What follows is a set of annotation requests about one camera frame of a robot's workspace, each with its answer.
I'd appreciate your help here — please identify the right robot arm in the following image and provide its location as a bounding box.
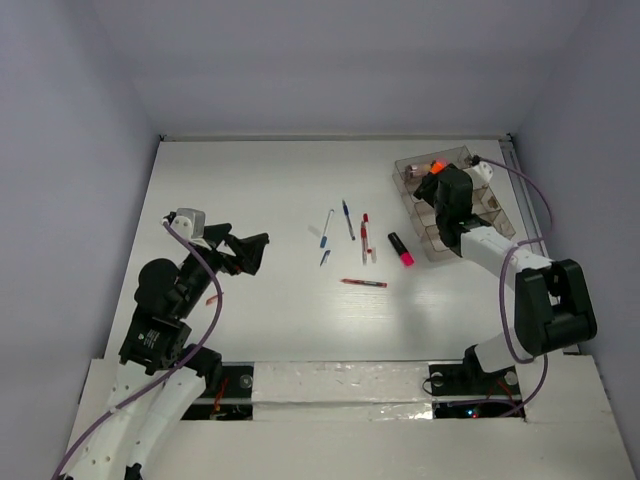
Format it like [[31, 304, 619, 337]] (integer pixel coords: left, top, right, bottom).
[[414, 164, 597, 395]]

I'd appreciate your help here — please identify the clear plastic organizer tray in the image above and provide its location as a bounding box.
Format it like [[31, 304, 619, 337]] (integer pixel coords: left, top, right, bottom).
[[392, 145, 515, 262]]

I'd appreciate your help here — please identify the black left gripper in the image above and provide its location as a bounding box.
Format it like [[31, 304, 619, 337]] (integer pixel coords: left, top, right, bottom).
[[177, 221, 268, 316]]

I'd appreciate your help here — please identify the pink black highlighter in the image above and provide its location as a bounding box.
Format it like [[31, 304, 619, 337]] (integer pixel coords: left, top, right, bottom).
[[387, 232, 415, 267]]

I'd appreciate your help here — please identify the orange black highlighter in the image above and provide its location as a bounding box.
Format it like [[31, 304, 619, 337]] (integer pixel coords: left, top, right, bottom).
[[429, 159, 448, 175]]

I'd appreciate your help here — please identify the white pen blue cap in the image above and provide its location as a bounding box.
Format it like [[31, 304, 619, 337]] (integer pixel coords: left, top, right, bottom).
[[320, 209, 335, 249]]

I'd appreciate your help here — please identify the small red pen cap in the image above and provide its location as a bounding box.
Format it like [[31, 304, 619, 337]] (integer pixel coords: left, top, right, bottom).
[[205, 295, 221, 306]]

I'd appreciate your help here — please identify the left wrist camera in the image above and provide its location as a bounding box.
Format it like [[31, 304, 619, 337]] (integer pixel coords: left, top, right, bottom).
[[162, 207, 206, 243]]

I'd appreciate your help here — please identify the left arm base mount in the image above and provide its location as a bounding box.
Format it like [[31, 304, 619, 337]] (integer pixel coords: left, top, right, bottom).
[[182, 363, 254, 421]]

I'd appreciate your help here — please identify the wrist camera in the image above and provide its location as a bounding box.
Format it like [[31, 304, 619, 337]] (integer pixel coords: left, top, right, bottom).
[[466, 155, 494, 190], [162, 207, 206, 243]]

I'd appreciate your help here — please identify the red gel pen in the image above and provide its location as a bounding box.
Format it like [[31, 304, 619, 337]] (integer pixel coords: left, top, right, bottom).
[[340, 278, 388, 288]]

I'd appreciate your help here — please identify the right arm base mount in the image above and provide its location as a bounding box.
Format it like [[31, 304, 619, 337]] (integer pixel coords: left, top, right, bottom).
[[422, 363, 525, 420]]

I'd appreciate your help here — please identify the dark blue ballpoint pen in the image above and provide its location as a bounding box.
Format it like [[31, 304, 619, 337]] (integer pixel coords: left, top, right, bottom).
[[341, 199, 356, 241]]

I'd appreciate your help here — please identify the white foam front board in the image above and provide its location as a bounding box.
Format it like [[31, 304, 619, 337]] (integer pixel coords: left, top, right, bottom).
[[49, 355, 631, 480]]

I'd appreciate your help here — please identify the white pen red cap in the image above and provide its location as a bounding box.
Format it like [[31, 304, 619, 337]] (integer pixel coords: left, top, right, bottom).
[[362, 213, 377, 263]]

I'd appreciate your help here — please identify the red ballpoint pen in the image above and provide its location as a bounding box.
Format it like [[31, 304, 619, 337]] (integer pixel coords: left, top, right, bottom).
[[360, 221, 368, 266]]

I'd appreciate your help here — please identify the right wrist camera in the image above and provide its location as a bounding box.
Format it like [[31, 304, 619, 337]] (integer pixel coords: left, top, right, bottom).
[[466, 155, 494, 190]]

